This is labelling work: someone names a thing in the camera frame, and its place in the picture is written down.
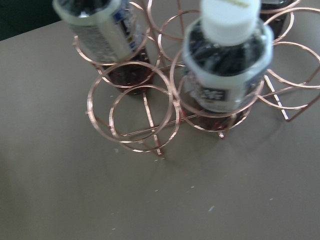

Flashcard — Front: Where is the tea bottle white cap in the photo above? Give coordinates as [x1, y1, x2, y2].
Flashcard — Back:
[182, 0, 274, 122]

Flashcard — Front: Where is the copper wire bottle rack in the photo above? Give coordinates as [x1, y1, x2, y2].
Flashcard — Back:
[73, 0, 320, 156]

